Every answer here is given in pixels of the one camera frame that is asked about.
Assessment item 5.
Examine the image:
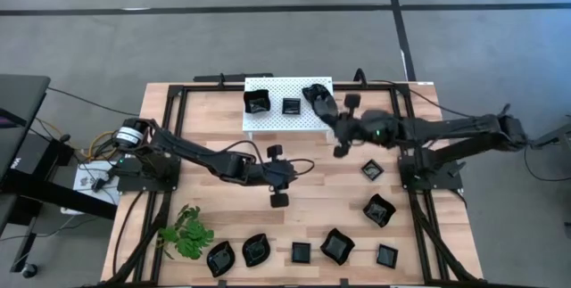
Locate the white power strip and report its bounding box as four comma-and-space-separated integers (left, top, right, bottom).
60, 159, 122, 216

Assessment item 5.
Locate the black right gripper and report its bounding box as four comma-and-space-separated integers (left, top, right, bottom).
333, 94, 374, 159

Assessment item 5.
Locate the black small square plate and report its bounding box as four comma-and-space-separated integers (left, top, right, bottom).
281, 97, 303, 117
291, 242, 312, 264
360, 159, 385, 182
376, 243, 399, 270

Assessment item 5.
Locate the black leaf-shaped mini plate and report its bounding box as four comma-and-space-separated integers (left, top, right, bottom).
313, 95, 341, 125
302, 83, 334, 103
205, 240, 236, 278
241, 233, 272, 268

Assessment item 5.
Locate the green plant in white pot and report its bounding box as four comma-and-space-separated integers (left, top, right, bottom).
156, 203, 215, 261

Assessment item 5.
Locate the black looped camera cable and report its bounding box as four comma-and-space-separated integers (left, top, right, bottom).
285, 157, 316, 177

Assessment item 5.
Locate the black wavy square plate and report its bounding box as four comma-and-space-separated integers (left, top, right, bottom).
319, 227, 356, 267
243, 88, 272, 114
361, 193, 397, 228

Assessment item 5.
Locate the black flat bar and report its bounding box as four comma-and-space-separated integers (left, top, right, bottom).
193, 72, 274, 84

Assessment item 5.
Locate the yellow cable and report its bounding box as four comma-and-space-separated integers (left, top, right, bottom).
36, 117, 118, 164

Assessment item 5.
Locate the long black cable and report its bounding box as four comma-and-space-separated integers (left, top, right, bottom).
46, 86, 140, 116
353, 68, 476, 119

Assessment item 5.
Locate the white perforated metal shelf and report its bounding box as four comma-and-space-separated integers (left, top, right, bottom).
242, 76, 337, 145

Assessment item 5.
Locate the black desk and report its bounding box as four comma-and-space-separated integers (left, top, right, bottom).
0, 73, 118, 280

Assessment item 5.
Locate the black curved cable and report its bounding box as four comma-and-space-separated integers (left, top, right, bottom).
112, 189, 146, 278

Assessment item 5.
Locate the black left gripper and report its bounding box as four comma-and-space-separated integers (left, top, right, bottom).
249, 144, 298, 209

